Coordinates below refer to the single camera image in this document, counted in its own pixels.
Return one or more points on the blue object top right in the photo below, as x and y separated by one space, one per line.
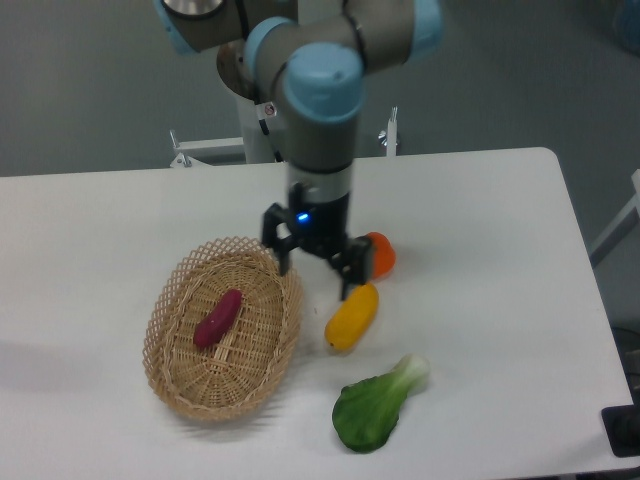
626 25

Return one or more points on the black device at edge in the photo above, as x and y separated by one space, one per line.
622 429

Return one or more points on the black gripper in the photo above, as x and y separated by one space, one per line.
319 229

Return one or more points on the green bok choy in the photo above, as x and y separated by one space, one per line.
366 412

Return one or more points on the white clamp bracket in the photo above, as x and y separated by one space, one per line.
389 138

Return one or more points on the woven wicker basket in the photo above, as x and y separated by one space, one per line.
236 375

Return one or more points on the white frame at right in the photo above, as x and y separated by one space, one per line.
618 228

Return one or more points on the yellow mango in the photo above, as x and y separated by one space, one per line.
353 318

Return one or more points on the orange tangerine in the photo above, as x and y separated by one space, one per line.
384 258

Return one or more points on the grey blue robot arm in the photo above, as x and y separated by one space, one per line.
313 74

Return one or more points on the purple sweet potato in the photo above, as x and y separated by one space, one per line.
215 325

